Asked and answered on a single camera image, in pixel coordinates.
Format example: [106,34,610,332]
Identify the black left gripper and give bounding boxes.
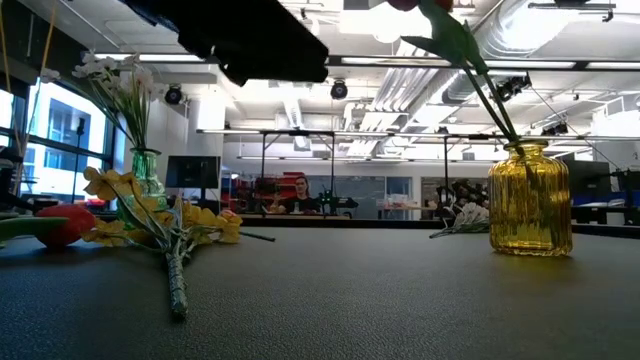
[119,0,330,87]

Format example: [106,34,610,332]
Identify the white flower bunch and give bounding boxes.
[428,201,492,240]
[39,51,166,151]

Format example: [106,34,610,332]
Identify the red tulip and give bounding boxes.
[0,203,97,250]
[385,0,516,149]
[433,0,524,154]

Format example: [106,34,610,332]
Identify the yellow flower bunch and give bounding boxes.
[81,166,277,321]

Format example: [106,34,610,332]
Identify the green glass vase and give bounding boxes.
[122,147,169,226]

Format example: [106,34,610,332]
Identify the yellow ribbed glass vase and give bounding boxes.
[487,139,574,258]

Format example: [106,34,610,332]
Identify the person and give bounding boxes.
[272,175,322,216]

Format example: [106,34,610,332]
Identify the black computer monitor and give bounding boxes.
[165,155,222,201]
[563,158,613,200]

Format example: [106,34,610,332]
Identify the black table mat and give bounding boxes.
[0,222,640,360]

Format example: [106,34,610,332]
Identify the large window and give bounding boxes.
[0,77,115,214]

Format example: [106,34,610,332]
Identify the black background station frame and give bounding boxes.
[195,127,640,217]

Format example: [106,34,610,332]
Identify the black table frame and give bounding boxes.
[0,212,640,239]

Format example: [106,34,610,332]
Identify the silver ventilation duct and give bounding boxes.
[407,0,556,121]

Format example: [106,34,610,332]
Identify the black camera on rail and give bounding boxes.
[493,73,533,104]

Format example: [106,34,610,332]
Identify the yellow hanging cord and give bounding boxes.
[27,4,57,136]

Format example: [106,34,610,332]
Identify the black frame rail with lights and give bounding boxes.
[92,51,640,73]

